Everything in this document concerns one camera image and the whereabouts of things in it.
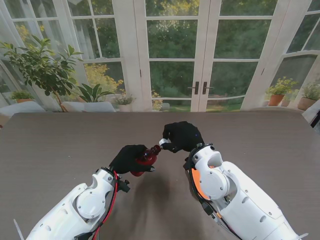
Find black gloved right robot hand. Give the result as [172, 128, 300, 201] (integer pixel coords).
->
[162, 121, 205, 154]

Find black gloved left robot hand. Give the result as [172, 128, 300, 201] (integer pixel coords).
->
[109, 144, 156, 175]

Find red transparent sample bottle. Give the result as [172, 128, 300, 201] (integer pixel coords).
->
[131, 144, 162, 177]

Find orange oval tray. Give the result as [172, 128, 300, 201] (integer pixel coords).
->
[191, 163, 219, 200]

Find steel kidney tray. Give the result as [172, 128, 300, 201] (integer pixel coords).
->
[190, 167, 201, 201]

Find flowering plant in white pot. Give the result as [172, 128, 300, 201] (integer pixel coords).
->
[114, 94, 136, 112]

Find white planter box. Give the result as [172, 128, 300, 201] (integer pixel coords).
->
[61, 101, 116, 113]

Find broad leaf green plant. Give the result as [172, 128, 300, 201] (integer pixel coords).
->
[76, 83, 115, 103]

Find yellow flowers in terracotta pot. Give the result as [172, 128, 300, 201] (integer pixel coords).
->
[264, 76, 299, 107]

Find pale grey sofa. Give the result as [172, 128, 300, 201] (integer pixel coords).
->
[0, 101, 47, 127]

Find small plant in terracotta pot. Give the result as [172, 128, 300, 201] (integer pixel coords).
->
[9, 90, 35, 104]

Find tall leafy green plant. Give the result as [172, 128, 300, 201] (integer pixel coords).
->
[0, 34, 85, 113]

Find plant in beige pot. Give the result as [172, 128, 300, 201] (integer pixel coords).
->
[297, 82, 320, 111]

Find red cable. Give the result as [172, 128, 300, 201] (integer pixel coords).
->
[93, 171, 120, 238]

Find black cable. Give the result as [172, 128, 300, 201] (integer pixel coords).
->
[187, 148, 237, 237]

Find dark left door handle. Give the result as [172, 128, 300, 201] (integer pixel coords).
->
[187, 81, 200, 95]

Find dark door handle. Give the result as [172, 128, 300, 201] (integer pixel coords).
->
[202, 81, 215, 95]
[187, 81, 200, 95]

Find dark right door handle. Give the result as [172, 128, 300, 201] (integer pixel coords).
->
[202, 81, 215, 95]

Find white chair with dark frame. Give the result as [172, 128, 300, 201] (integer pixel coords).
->
[301, 99, 320, 129]

